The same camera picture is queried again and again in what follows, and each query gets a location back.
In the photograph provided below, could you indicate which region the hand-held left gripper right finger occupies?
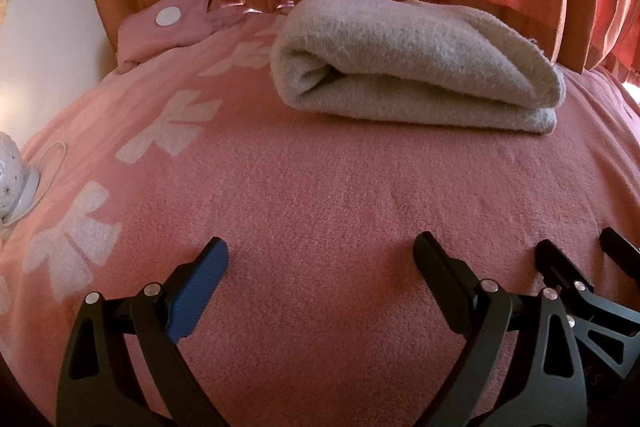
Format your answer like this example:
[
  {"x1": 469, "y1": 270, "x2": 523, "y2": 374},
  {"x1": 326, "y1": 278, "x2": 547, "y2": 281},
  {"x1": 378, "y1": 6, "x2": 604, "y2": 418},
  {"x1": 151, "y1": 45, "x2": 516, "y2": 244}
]
[{"x1": 414, "y1": 231, "x2": 588, "y2": 427}]

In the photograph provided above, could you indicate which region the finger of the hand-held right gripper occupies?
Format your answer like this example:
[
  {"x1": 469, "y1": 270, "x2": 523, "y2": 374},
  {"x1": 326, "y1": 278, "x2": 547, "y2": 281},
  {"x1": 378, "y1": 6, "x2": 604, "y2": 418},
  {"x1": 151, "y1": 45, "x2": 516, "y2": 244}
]
[
  {"x1": 535, "y1": 239, "x2": 640, "y2": 382},
  {"x1": 599, "y1": 227, "x2": 640, "y2": 264}
]

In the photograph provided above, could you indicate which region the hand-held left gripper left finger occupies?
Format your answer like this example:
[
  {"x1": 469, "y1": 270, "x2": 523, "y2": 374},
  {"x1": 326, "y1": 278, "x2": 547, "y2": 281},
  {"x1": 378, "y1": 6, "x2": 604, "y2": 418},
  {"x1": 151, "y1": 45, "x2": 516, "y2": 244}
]
[{"x1": 56, "y1": 237, "x2": 230, "y2": 427}]

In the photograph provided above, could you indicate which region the white fleece garment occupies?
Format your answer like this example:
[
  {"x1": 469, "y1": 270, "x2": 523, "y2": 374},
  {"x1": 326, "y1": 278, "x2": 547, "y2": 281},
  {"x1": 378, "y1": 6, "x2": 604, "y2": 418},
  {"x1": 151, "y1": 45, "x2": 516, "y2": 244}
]
[{"x1": 270, "y1": 0, "x2": 567, "y2": 136}]

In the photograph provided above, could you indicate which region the pink bow print blanket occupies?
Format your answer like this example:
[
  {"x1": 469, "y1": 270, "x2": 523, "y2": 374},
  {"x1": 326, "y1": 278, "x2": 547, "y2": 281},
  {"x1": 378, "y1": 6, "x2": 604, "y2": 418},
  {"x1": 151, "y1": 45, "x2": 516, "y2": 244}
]
[{"x1": 0, "y1": 7, "x2": 640, "y2": 427}]

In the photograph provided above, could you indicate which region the pink plush toy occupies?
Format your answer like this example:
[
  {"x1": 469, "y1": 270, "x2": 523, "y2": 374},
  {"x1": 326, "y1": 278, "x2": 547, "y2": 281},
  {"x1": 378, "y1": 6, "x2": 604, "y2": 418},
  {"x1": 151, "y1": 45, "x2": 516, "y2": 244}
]
[{"x1": 116, "y1": 0, "x2": 251, "y2": 72}]

